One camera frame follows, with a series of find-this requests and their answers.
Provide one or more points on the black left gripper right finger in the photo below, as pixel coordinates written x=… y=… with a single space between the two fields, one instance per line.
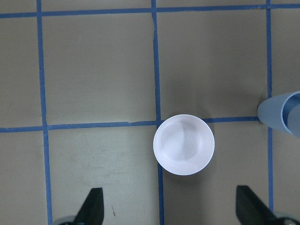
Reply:
x=250 y=210

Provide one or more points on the light blue plastic cup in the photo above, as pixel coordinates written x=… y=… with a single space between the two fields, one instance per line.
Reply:
x=281 y=113

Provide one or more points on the pink bowl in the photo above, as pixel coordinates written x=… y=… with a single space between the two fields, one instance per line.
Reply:
x=183 y=144

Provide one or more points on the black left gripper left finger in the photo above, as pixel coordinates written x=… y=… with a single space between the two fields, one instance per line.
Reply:
x=92 y=210

